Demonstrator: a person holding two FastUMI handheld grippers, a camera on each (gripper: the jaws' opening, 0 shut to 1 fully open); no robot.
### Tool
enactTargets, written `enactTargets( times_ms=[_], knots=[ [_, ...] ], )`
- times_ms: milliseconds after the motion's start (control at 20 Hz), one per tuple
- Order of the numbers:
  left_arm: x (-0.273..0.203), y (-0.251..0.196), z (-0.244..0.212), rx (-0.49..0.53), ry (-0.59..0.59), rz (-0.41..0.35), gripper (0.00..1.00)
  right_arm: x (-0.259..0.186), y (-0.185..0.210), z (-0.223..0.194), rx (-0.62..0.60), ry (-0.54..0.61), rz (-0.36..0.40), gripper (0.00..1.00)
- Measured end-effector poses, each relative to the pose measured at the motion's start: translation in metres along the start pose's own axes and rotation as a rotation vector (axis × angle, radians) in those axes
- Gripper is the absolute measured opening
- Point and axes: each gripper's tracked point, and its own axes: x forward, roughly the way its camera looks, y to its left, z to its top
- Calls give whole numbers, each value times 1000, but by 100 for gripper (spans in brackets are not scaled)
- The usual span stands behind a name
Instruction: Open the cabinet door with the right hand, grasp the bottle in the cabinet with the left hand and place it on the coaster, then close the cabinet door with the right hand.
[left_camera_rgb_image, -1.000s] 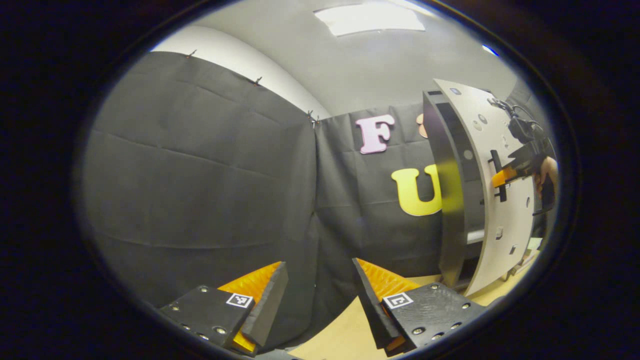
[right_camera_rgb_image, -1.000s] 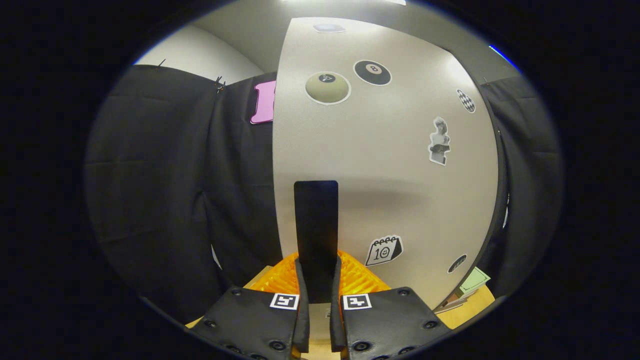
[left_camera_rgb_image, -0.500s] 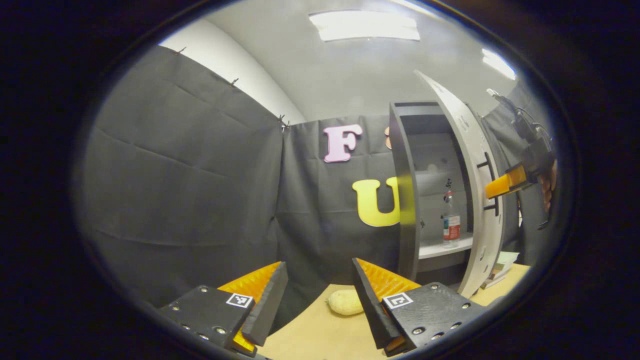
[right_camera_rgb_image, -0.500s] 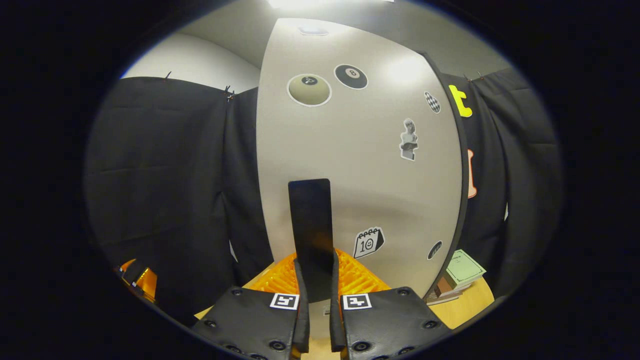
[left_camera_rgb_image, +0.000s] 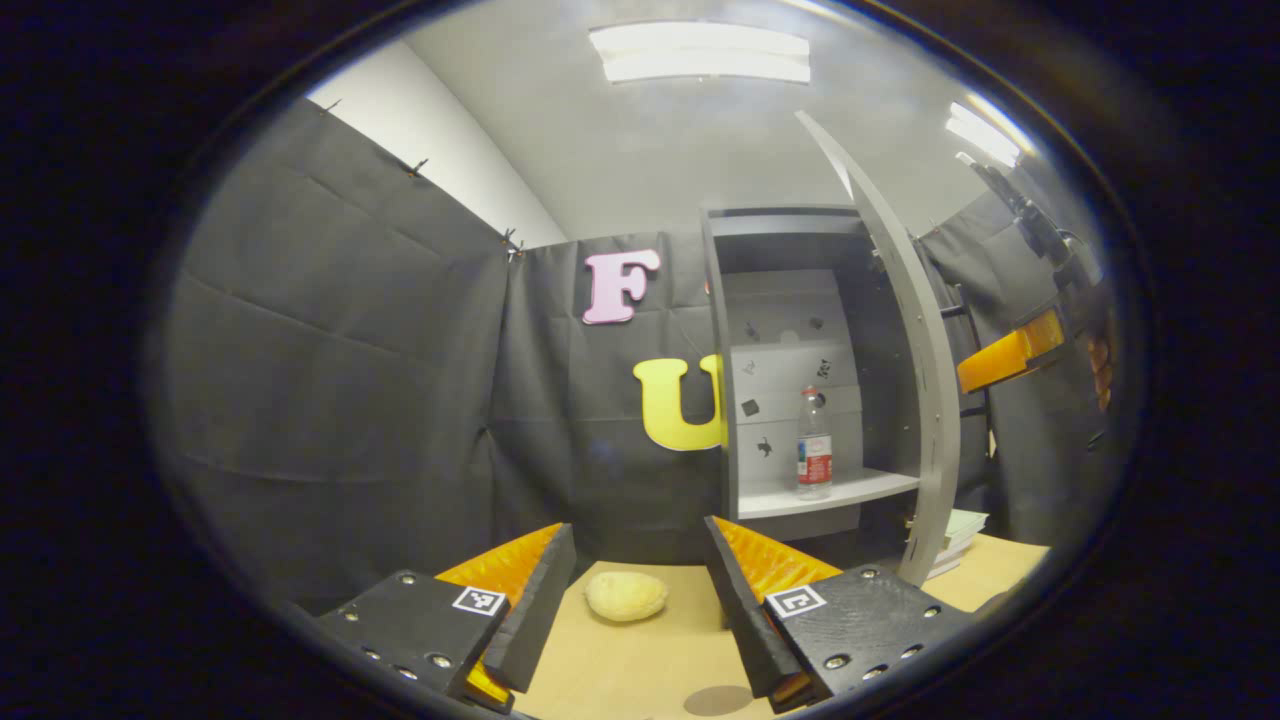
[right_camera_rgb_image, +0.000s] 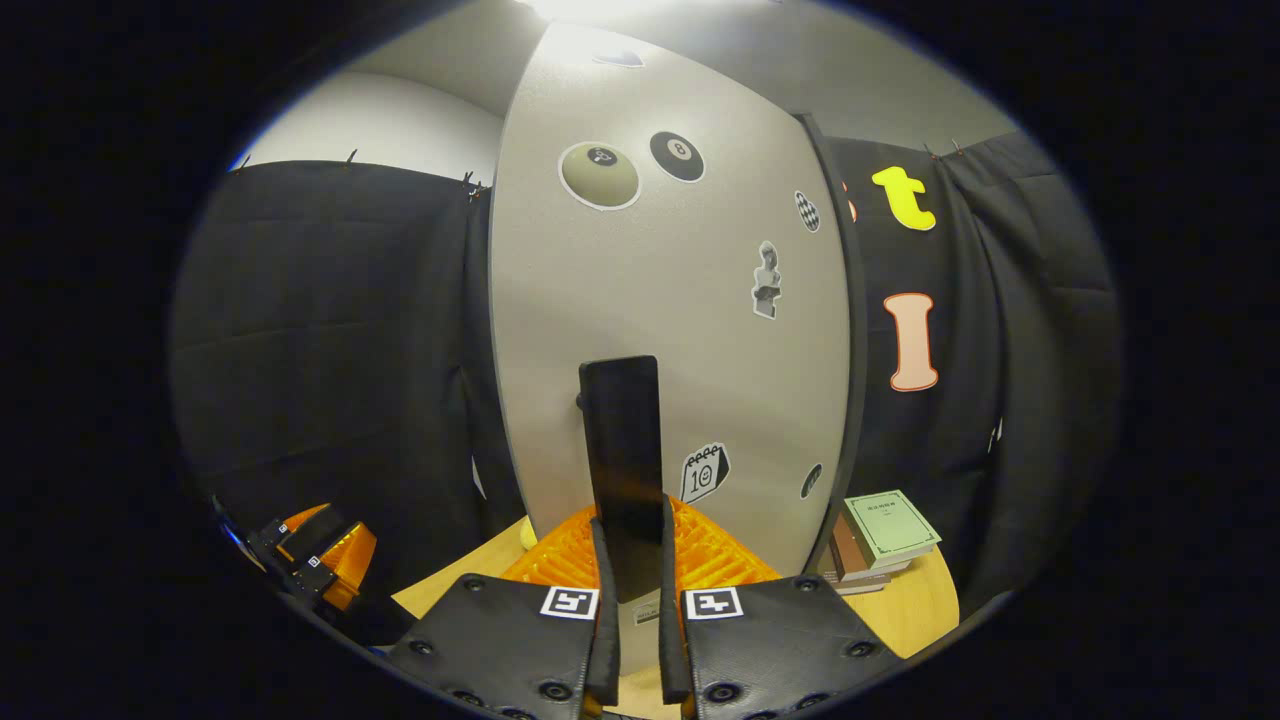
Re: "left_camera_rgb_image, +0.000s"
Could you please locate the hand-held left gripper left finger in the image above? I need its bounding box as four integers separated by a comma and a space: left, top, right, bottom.
315, 522, 578, 715

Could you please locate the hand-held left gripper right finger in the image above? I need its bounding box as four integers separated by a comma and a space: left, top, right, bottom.
703, 515, 976, 715

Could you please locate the black door handle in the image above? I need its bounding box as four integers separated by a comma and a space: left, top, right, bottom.
940, 285, 996, 466

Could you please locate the round brown coaster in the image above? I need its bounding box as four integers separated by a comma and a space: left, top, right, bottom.
683, 685, 754, 718

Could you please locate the grey cabinet door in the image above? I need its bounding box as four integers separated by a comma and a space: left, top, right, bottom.
795, 110, 963, 589

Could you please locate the clear plastic bottle red label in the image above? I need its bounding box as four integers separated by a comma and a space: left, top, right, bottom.
796, 387, 834, 501

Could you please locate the dark grey cabinet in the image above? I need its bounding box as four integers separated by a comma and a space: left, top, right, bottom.
700, 205, 926, 547

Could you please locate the yellow potato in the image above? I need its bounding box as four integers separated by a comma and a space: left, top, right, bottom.
584, 570, 670, 624

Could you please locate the narrow ceiling light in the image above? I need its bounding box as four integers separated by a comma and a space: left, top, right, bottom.
944, 98, 1023, 168

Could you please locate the black backdrop cloth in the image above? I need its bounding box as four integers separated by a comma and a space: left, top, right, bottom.
150, 95, 1131, 613

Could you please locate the large ceiling light panel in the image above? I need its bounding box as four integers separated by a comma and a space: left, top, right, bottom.
588, 22, 813, 85

